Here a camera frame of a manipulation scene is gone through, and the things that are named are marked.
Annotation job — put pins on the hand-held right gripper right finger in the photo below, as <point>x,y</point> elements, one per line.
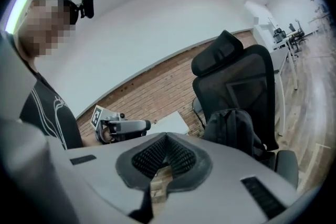
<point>223,178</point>

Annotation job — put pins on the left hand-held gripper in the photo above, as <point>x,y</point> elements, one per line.
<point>101,118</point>

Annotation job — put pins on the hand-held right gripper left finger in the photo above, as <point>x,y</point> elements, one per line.
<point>105,165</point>

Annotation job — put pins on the black backpack bag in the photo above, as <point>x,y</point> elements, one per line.
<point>231,131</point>

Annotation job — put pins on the black mesh office chair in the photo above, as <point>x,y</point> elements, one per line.
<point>236,78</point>

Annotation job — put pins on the person's left forearm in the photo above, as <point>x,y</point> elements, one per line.
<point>89,141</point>

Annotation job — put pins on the black swivel office chair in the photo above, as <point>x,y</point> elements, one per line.
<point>279,35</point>
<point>300,32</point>

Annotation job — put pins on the person's left hand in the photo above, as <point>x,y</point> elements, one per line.
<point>106,136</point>

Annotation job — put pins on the small white table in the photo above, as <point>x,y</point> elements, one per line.
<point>169,124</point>

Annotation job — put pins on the person's black patterned shirt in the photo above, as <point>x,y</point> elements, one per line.
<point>50,118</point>

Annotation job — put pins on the person's head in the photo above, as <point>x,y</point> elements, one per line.
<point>44,29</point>

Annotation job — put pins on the long white desk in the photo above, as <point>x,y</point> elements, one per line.
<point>281,60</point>

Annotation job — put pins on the white office desk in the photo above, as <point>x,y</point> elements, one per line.
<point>288,40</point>

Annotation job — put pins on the bright window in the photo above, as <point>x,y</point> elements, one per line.
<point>16,11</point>

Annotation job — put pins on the black head-mounted camera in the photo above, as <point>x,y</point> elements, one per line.
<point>87,5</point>

